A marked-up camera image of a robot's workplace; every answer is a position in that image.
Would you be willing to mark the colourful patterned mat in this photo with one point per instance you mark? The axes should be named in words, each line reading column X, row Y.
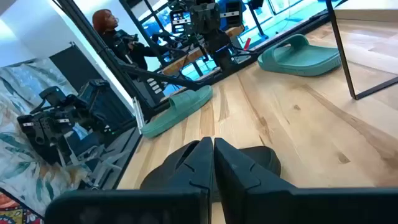
column 12, row 214

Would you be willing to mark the wooden shelf black metal frame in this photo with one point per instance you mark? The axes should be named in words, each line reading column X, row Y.
column 373, row 15

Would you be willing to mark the black background robot arm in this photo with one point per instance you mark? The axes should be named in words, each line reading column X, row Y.
column 216, row 40

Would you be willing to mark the floral patterned fabric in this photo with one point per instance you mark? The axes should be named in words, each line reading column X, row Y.
column 18, row 174

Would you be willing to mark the silver metal bracket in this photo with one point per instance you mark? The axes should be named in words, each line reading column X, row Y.
column 139, row 115

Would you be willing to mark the background wooden table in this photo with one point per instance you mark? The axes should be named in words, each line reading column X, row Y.
column 183, row 60

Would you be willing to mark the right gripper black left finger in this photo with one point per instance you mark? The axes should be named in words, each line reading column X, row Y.
column 192, row 205

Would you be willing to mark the black box white buttons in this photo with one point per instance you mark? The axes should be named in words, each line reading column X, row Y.
column 154, row 86

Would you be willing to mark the teal rubber slide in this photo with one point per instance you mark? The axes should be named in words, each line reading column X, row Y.
column 311, row 63
column 186, row 102

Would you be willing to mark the black standing board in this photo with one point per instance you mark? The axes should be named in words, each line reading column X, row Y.
column 73, row 67

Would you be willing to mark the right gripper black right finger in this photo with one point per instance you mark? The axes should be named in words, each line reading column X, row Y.
column 242, row 202

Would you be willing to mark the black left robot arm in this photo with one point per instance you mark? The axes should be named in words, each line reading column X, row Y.
column 105, row 102

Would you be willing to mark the person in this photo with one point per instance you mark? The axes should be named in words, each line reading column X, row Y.
column 130, row 49

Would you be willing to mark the red plastic piece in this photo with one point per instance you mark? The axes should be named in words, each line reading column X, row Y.
column 247, row 44

